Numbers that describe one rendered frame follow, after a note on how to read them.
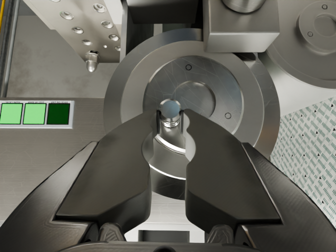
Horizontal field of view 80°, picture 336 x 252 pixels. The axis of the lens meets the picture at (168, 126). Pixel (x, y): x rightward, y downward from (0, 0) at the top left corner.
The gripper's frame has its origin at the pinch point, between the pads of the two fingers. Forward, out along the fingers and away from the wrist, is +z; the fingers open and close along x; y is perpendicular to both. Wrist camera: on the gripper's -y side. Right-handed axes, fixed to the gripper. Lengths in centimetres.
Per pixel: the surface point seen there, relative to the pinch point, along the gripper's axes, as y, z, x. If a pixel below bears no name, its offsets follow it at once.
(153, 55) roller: -2.3, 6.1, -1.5
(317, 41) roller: -3.1, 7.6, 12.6
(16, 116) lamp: 18, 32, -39
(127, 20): -4.7, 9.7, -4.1
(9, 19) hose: -2, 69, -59
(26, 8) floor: -5, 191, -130
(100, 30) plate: -1.5, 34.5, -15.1
